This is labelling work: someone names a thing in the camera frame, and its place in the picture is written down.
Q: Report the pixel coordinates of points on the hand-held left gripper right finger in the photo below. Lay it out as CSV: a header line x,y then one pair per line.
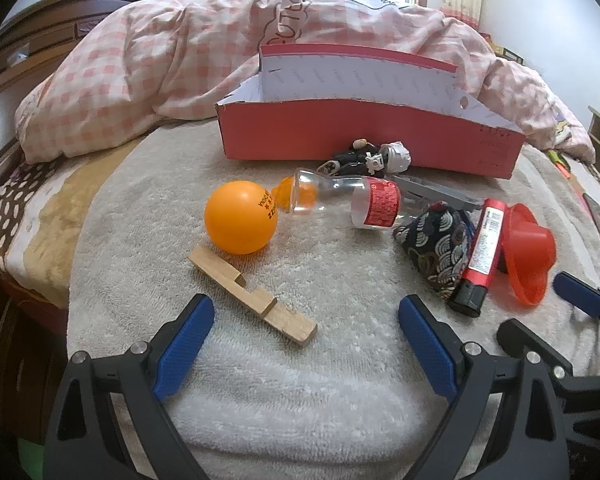
x,y
427,347

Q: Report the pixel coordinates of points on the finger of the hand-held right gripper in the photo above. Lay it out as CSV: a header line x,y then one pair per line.
x,y
522,340
577,294

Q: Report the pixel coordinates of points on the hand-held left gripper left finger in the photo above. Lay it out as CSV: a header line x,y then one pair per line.
x,y
185,347

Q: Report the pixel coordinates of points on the red plastic funnel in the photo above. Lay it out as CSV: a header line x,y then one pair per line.
x,y
525,260

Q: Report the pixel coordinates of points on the notched wooden block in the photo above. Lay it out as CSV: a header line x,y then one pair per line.
x,y
220,270

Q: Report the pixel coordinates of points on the red tube with black cap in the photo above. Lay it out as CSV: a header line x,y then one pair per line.
x,y
482,250

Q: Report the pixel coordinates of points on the dark patterned fabric pouch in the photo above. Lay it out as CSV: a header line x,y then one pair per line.
x,y
430,245

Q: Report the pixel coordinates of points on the orange plastic ball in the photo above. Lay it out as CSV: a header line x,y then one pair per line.
x,y
235,220

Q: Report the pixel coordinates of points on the clear bottle with red label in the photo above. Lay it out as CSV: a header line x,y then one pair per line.
x,y
380,202

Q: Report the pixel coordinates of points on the grey studded plate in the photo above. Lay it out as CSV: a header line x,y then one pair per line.
x,y
440,191

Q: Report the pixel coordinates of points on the small orange capsule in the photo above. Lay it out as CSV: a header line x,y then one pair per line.
x,y
282,191

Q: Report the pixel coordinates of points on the black white toy figure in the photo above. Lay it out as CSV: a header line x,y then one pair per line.
x,y
395,156

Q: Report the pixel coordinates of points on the red cardboard box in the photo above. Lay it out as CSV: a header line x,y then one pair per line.
x,y
355,130

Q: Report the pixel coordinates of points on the beige plush blanket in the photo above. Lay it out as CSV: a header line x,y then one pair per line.
x,y
330,410

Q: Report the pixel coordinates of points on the orange and green toys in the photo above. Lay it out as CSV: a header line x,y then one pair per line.
x,y
560,165

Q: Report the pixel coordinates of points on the brown polka-dot sheet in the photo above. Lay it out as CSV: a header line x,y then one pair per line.
x,y
10,210

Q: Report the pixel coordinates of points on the wooden desk with clutter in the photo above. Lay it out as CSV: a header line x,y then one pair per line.
x,y
505,52

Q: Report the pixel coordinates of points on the pink checked quilt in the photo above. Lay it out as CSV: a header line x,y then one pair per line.
x,y
130,70

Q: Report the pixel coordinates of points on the dark wooden headboard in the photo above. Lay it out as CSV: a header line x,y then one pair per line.
x,y
30,45

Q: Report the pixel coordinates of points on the dark wooden bed rail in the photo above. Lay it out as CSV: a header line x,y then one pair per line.
x,y
25,360

